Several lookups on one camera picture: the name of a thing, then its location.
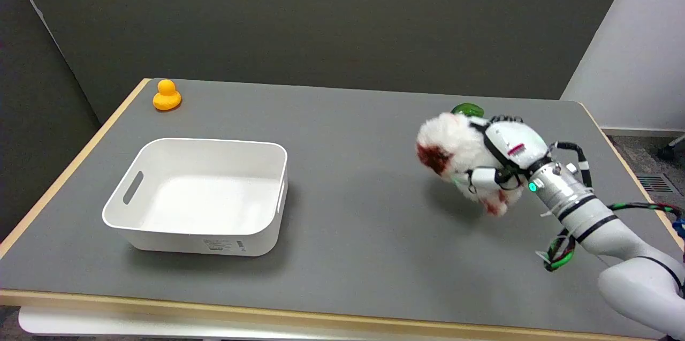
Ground white red fluffy plush toy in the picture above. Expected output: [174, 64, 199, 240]
[416, 103, 526, 217]

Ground white plastic storage box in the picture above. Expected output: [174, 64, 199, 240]
[102, 138, 289, 257]

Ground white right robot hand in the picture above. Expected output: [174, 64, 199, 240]
[465, 115, 552, 193]

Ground orange rubber duck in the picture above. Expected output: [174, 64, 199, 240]
[153, 79, 182, 112]

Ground black red green cable bundle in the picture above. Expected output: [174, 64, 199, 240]
[536, 202, 685, 272]

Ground black cable loop at wrist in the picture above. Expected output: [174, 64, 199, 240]
[551, 141, 593, 188]

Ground black chair caster wheel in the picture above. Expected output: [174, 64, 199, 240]
[657, 135, 685, 162]

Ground black floor vent grille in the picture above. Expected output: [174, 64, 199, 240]
[636, 175, 675, 194]

